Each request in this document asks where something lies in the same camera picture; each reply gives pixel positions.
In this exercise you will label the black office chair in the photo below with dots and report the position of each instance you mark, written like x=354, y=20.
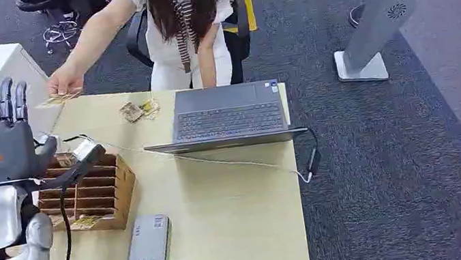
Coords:
x=238, y=31

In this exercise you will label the wooden card box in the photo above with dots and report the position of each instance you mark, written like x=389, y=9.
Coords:
x=105, y=193

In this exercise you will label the printed yellowish card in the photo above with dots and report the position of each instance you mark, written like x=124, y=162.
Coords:
x=58, y=100

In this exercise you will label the grey kiosk stand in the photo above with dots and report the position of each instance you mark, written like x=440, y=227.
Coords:
x=381, y=10

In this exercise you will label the yellow printed card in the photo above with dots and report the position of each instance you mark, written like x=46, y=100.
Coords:
x=151, y=108

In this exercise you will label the person's right hand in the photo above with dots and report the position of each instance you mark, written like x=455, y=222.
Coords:
x=63, y=80

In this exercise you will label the black round floor object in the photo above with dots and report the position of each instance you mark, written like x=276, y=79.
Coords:
x=356, y=16

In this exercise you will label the flat grey card reader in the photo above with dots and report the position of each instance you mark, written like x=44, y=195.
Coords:
x=149, y=241

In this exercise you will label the grey laptop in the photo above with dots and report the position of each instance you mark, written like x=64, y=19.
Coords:
x=228, y=118

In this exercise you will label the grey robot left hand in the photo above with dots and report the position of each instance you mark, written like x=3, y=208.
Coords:
x=3, y=151

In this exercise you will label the yellowish card in box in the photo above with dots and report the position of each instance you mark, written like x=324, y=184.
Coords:
x=85, y=222

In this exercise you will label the person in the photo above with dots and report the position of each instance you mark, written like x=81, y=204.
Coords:
x=180, y=40

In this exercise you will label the black chair with chrome base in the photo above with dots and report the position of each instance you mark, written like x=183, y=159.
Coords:
x=58, y=17

